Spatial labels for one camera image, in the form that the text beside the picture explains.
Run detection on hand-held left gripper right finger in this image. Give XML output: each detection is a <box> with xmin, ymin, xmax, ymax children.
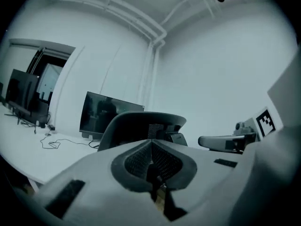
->
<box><xmin>151</xmin><ymin>139</ymin><xmax>244</xmax><ymax>226</ymax></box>

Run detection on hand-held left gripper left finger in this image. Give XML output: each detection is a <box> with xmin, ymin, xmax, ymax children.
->
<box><xmin>14</xmin><ymin>139</ymin><xmax>170</xmax><ymax>226</ymax></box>

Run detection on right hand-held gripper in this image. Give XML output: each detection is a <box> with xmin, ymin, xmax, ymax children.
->
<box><xmin>234</xmin><ymin>53</ymin><xmax>301</xmax><ymax>142</ymax></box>

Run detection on black office chair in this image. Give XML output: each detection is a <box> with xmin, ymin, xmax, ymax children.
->
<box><xmin>97</xmin><ymin>111</ymin><xmax>257</xmax><ymax>154</ymax></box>

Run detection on black computer monitor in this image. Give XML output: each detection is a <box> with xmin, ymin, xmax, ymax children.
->
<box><xmin>4</xmin><ymin>69</ymin><xmax>50</xmax><ymax>128</ymax></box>
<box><xmin>79</xmin><ymin>91</ymin><xmax>145</xmax><ymax>141</ymax></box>

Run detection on white curved desk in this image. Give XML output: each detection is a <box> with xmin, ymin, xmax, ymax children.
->
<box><xmin>0</xmin><ymin>102</ymin><xmax>106</xmax><ymax>193</ymax></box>

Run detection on thin black desk cable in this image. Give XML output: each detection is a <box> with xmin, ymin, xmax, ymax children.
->
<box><xmin>40</xmin><ymin>129</ymin><xmax>100</xmax><ymax>150</ymax></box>

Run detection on white wall pipes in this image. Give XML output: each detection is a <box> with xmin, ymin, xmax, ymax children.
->
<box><xmin>37</xmin><ymin>0</ymin><xmax>168</xmax><ymax>136</ymax></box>

